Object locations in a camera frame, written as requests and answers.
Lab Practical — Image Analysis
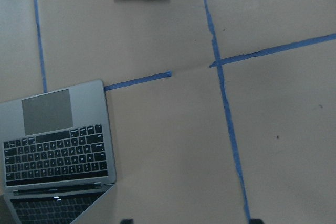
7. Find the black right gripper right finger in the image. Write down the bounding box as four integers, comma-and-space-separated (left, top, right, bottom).
249, 219, 264, 224

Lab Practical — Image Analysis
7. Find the grey laptop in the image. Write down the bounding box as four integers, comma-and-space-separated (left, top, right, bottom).
1, 80, 117, 223

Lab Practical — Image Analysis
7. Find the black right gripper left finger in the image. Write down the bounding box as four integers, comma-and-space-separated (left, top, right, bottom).
120, 218, 134, 224

